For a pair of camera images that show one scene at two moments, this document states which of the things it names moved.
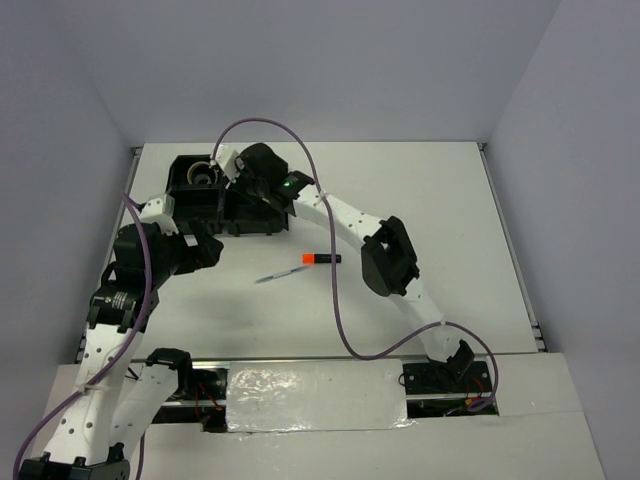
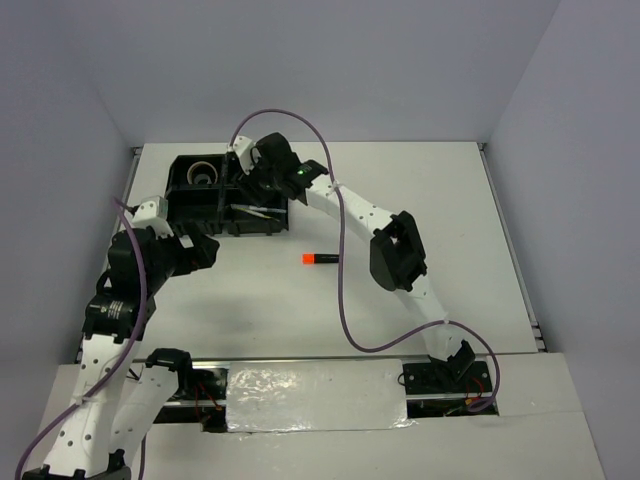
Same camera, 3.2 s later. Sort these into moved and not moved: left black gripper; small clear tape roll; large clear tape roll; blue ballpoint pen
Moved: blue ballpoint pen
Not moved: large clear tape roll; small clear tape roll; left black gripper
